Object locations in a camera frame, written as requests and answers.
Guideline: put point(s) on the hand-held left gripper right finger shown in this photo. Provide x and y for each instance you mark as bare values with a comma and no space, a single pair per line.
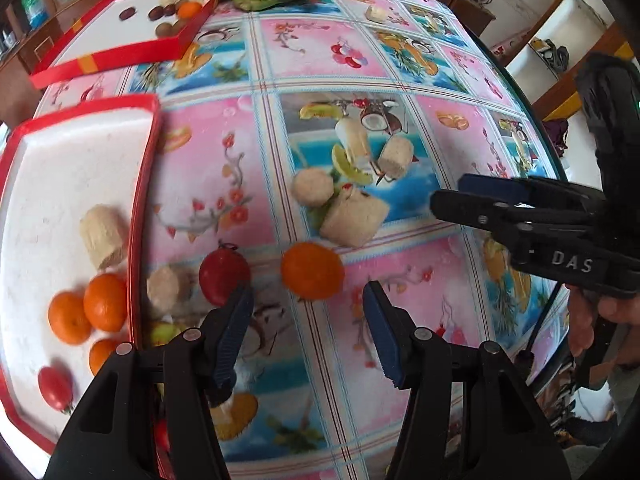
385,335

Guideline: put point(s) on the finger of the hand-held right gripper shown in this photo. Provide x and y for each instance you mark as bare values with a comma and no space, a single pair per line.
492,187
465,207

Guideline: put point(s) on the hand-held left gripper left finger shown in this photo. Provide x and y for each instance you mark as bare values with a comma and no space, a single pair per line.
232,335

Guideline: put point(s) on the red tomato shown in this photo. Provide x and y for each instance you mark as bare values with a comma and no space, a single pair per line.
224,276
56,389

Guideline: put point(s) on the beige corn cob piece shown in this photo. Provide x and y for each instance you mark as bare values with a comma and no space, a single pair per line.
355,217
102,235
395,157
312,187
169,289

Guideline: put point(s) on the red tray with white base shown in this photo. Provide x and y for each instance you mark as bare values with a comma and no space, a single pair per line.
55,170

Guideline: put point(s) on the person's right hand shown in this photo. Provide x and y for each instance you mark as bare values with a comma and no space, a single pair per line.
582,320

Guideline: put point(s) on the dark red cloth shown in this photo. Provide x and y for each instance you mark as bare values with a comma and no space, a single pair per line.
556,136

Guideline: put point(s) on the dark shoes on shelf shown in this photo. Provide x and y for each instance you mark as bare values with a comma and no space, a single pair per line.
556,56

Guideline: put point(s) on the fruit print tablecloth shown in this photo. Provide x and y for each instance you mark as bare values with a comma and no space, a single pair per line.
215,170

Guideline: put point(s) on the small pale food chunk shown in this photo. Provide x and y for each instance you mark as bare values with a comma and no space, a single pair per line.
376,13

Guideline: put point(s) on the brown kiwi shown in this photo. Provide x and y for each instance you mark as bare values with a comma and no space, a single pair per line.
163,30
178,25

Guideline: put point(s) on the red tray with orange stripes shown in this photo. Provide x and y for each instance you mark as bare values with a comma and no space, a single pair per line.
100,45

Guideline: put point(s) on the small orange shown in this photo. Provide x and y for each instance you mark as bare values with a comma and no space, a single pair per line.
189,10

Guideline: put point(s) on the dark red jujube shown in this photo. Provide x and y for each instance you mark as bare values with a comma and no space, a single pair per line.
127,13
170,9
156,12

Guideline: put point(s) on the clear water bottle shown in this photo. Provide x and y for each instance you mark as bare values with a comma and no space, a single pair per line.
35,2

